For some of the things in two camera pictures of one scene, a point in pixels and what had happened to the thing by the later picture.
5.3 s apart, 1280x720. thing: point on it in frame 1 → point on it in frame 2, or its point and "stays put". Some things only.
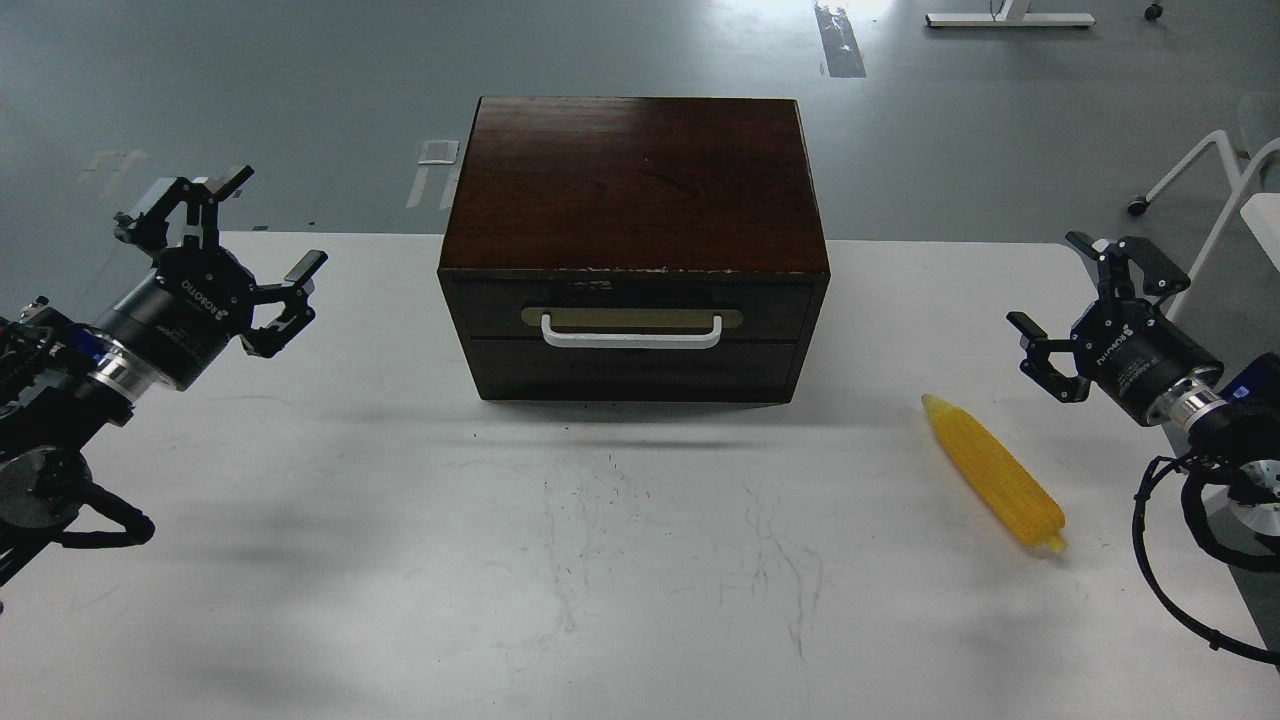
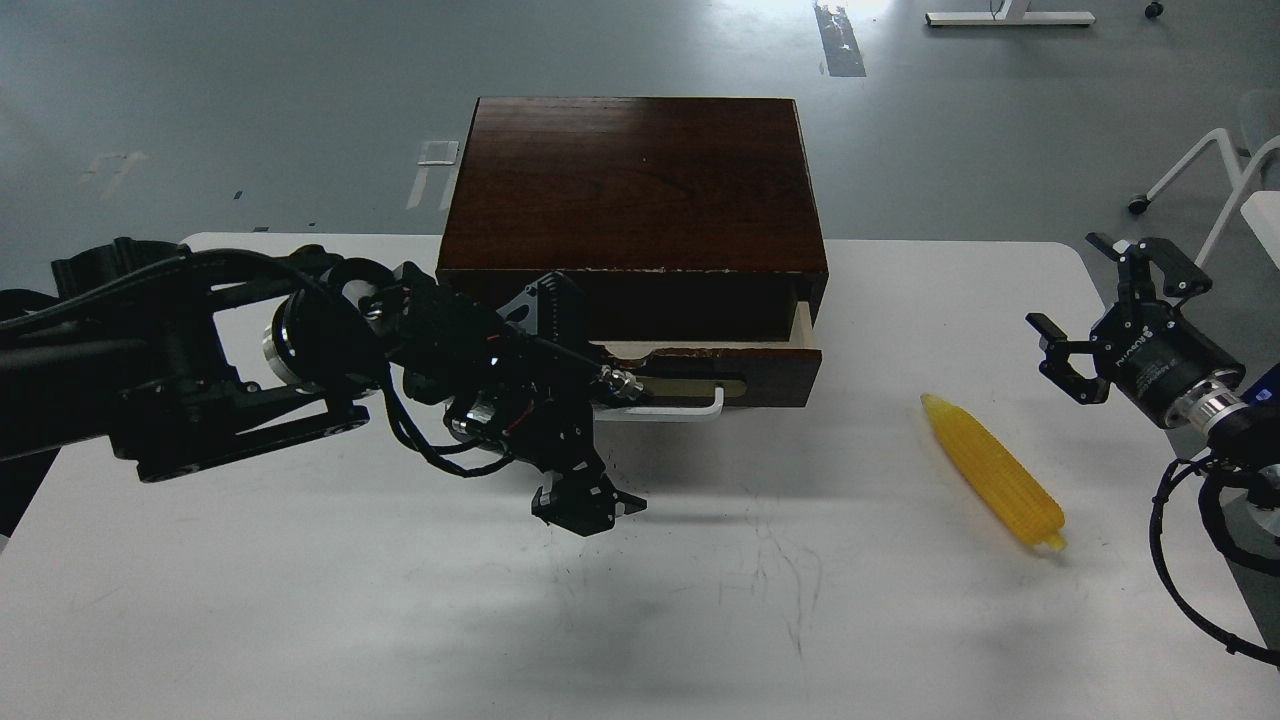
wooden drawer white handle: x=634 y=341 → x=660 y=413
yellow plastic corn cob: x=1012 y=491 stays put
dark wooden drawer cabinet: x=633 y=248 stays put
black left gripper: x=176 y=324 → x=549 y=432
